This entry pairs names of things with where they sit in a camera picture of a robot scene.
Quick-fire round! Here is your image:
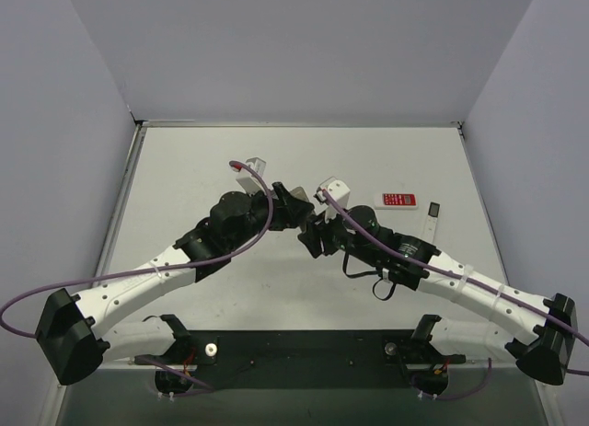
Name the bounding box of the beige remote control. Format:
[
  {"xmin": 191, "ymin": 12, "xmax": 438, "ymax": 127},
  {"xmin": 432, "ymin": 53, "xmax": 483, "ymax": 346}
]
[{"xmin": 290, "ymin": 186, "xmax": 310, "ymax": 203}]

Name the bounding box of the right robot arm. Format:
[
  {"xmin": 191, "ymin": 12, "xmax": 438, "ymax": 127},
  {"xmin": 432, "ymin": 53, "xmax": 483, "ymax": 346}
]
[{"xmin": 298, "ymin": 205, "xmax": 577, "ymax": 386}]

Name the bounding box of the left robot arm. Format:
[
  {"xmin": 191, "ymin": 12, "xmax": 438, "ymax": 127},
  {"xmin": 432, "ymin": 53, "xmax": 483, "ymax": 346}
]
[{"xmin": 35, "ymin": 182, "xmax": 314, "ymax": 386}]

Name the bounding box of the red white remote control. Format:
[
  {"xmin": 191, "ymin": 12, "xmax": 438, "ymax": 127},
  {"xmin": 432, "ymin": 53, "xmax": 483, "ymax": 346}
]
[{"xmin": 374, "ymin": 192, "xmax": 418, "ymax": 210}]

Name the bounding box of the slim white remote control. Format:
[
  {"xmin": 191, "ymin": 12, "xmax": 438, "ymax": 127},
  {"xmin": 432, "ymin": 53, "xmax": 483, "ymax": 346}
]
[{"xmin": 422, "ymin": 201, "xmax": 441, "ymax": 243}]

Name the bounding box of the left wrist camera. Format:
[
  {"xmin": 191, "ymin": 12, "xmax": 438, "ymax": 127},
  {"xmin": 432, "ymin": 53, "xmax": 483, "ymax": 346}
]
[{"xmin": 233, "ymin": 157, "xmax": 266, "ymax": 195}]

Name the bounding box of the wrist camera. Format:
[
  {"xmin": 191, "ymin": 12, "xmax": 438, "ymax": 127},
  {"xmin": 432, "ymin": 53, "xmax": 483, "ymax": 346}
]
[
  {"xmin": 315, "ymin": 177, "xmax": 351, "ymax": 224},
  {"xmin": 233, "ymin": 157, "xmax": 266, "ymax": 195}
]

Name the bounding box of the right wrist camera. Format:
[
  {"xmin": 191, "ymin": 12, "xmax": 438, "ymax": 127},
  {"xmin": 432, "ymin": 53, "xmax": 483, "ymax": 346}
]
[{"xmin": 315, "ymin": 177, "xmax": 351, "ymax": 224}]

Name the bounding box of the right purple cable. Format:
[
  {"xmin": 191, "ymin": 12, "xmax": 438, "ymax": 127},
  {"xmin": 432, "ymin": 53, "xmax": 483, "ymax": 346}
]
[{"xmin": 321, "ymin": 190, "xmax": 589, "ymax": 376}]

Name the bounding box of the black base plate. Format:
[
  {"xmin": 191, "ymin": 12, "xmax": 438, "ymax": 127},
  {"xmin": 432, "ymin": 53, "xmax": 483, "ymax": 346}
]
[{"xmin": 158, "ymin": 329, "xmax": 466, "ymax": 390}]

